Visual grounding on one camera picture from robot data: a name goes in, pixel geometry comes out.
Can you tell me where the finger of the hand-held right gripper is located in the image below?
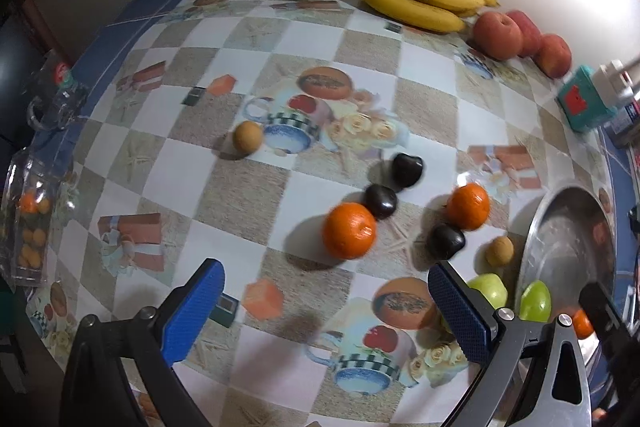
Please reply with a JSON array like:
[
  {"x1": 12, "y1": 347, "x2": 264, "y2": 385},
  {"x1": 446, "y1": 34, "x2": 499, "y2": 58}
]
[{"x1": 579, "y1": 282, "x2": 640, "y2": 408}]

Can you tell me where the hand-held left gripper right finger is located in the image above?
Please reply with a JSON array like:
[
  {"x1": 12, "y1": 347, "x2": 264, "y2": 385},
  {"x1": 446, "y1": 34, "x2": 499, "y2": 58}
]
[{"x1": 428, "y1": 261, "x2": 593, "y2": 427}]

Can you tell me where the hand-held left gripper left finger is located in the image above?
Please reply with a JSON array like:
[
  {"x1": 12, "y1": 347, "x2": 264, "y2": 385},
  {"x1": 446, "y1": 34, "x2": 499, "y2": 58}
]
[{"x1": 59, "y1": 258, "x2": 226, "y2": 427}]

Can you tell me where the orange mandarin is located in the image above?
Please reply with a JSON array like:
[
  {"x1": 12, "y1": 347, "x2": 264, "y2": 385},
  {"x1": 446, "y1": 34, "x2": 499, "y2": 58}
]
[
  {"x1": 571, "y1": 308, "x2": 595, "y2": 340},
  {"x1": 445, "y1": 183, "x2": 491, "y2": 231},
  {"x1": 322, "y1": 203, "x2": 377, "y2": 259}
]

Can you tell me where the pale green jujube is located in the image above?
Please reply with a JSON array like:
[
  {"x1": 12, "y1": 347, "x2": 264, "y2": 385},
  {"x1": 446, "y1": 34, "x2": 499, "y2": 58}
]
[{"x1": 466, "y1": 273, "x2": 509, "y2": 309}]

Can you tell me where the dark cherry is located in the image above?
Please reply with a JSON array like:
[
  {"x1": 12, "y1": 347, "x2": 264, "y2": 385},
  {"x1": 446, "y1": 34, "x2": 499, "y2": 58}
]
[
  {"x1": 425, "y1": 223, "x2": 467, "y2": 260},
  {"x1": 362, "y1": 184, "x2": 398, "y2": 220},
  {"x1": 390, "y1": 153, "x2": 425, "y2": 188}
]

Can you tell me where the tan longan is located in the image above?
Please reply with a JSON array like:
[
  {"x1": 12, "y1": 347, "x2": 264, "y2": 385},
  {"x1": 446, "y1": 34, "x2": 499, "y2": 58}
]
[
  {"x1": 232, "y1": 121, "x2": 264, "y2": 154},
  {"x1": 484, "y1": 236, "x2": 514, "y2": 268}
]

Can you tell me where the bright green jujube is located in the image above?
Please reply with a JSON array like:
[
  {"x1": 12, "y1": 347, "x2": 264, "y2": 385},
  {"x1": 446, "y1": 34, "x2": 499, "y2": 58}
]
[{"x1": 519, "y1": 280, "x2": 552, "y2": 322}]

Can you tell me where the stainless steel bowl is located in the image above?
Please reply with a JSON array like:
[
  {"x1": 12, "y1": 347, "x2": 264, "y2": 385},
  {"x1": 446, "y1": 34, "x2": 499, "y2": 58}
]
[{"x1": 515, "y1": 187, "x2": 618, "y2": 388}]

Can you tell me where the checkered printed tablecloth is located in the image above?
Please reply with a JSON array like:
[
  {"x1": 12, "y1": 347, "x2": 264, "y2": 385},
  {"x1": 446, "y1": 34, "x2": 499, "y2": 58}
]
[{"x1": 10, "y1": 0, "x2": 640, "y2": 427}]

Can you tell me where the clear container of kumquats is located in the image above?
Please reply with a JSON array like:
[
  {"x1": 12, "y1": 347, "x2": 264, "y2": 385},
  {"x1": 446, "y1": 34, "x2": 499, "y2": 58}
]
[{"x1": 0, "y1": 147, "x2": 76, "y2": 288}]

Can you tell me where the stainless steel kettle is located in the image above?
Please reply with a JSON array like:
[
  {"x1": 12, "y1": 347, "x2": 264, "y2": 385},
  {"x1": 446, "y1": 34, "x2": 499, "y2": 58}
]
[{"x1": 602, "y1": 99, "x2": 640, "y2": 150}]

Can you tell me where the teal plastic box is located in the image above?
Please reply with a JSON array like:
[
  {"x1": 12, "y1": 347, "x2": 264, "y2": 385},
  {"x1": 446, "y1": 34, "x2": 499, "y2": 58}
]
[{"x1": 556, "y1": 66, "x2": 618, "y2": 134}]

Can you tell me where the white power plug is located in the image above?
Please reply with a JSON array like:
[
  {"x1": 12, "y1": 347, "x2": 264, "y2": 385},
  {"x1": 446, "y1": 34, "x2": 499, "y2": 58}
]
[{"x1": 592, "y1": 58, "x2": 640, "y2": 108}]

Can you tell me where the clear plastic bottle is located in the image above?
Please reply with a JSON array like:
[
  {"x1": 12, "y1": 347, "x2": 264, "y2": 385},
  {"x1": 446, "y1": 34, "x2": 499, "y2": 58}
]
[{"x1": 27, "y1": 52, "x2": 91, "y2": 132}]

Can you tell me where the red apple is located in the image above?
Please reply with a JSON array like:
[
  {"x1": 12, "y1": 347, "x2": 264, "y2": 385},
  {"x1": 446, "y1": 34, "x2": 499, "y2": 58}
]
[
  {"x1": 473, "y1": 12, "x2": 524, "y2": 61},
  {"x1": 507, "y1": 10, "x2": 543, "y2": 58},
  {"x1": 532, "y1": 34, "x2": 572, "y2": 79}
]

